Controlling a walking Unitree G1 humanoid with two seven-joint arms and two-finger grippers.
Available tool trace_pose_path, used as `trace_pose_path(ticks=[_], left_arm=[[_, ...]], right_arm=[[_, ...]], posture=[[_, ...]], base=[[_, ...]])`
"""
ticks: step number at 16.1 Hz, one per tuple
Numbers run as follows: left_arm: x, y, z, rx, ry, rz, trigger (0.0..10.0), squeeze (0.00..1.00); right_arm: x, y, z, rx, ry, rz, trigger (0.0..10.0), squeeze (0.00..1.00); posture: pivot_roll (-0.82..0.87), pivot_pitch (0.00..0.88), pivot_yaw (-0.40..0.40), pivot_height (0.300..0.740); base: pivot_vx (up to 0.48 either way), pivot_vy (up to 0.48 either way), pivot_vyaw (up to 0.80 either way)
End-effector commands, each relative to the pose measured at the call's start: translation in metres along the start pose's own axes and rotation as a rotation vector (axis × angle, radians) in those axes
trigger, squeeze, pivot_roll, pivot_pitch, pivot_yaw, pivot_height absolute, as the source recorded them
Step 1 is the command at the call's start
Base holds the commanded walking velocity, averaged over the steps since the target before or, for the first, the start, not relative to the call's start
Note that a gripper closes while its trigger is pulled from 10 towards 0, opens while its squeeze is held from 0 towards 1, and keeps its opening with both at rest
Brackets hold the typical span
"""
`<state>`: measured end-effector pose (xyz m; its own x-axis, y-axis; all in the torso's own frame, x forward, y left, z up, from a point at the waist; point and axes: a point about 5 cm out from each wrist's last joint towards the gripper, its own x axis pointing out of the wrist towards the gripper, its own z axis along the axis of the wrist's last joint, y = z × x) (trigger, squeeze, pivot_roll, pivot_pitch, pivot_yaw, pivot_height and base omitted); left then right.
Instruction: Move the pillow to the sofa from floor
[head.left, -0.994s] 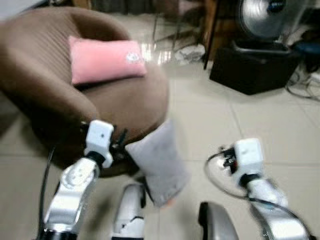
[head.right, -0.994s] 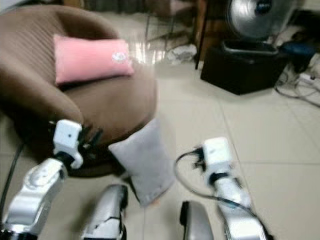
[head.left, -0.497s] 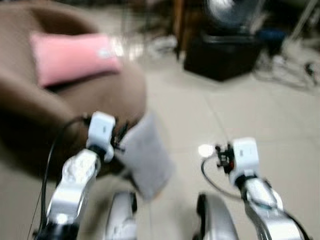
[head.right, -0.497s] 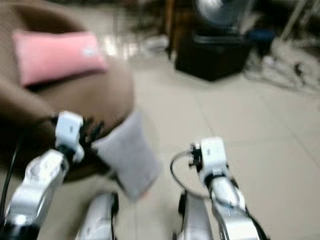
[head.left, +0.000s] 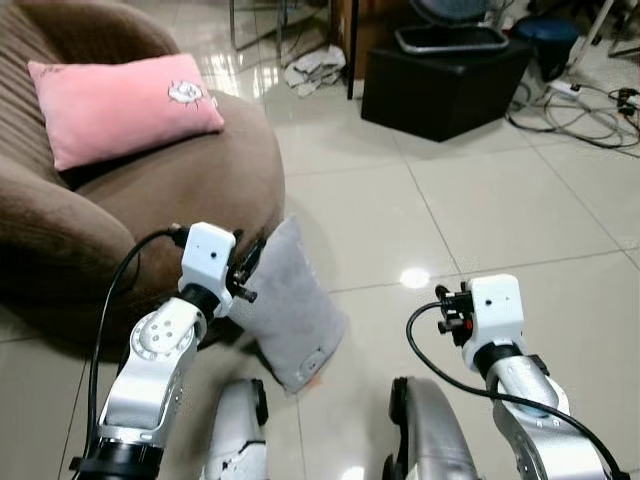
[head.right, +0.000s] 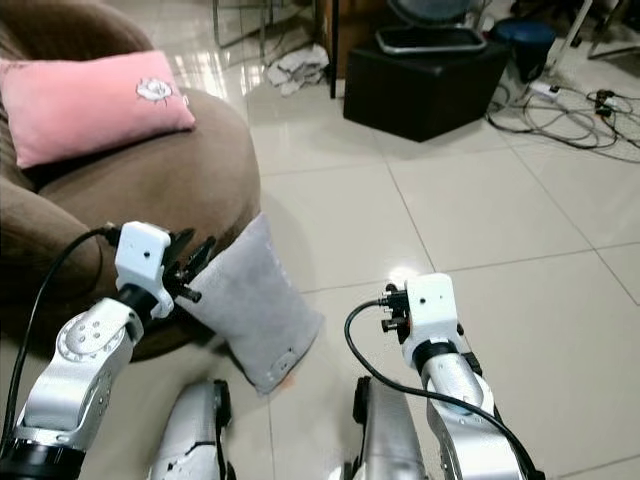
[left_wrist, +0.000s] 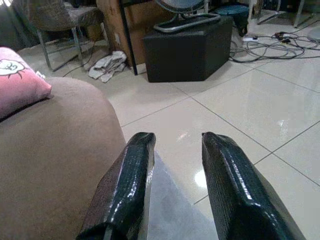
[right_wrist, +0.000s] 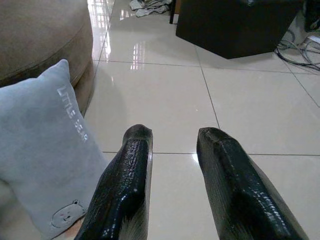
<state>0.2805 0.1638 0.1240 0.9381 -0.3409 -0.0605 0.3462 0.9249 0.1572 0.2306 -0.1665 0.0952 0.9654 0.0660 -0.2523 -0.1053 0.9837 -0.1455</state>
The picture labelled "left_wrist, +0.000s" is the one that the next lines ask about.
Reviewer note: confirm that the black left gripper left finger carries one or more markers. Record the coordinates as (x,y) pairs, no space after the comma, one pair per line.
(125,190)

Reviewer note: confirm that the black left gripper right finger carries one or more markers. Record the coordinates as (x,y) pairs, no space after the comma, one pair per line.
(240,200)

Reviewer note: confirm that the brown fabric sofa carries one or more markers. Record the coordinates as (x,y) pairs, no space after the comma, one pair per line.
(55,160)

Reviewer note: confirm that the pink pillow with white print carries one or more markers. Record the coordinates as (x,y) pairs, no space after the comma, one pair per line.
(17,82)

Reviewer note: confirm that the floor fan with metal base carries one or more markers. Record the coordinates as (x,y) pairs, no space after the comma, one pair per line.
(185,17)

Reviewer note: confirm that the crumpled grey cloth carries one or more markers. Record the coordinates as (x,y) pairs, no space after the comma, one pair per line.
(107,66)

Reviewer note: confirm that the black hexagonal ottoman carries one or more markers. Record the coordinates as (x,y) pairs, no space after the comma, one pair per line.
(187,55)

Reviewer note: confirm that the white power strip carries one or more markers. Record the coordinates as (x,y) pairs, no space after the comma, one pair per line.
(250,38)

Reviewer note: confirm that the brown cardboard box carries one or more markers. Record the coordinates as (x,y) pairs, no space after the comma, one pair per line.
(135,27)

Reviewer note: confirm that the wicker chair with metal legs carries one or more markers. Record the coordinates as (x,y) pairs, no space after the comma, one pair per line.
(62,22)

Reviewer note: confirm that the teal round basin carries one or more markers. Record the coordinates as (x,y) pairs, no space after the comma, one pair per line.
(231,12)

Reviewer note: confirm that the metal furniture legs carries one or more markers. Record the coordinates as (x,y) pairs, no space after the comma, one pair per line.
(280,12)

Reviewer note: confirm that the black metal post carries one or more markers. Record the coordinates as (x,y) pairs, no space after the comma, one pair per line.
(128,37)

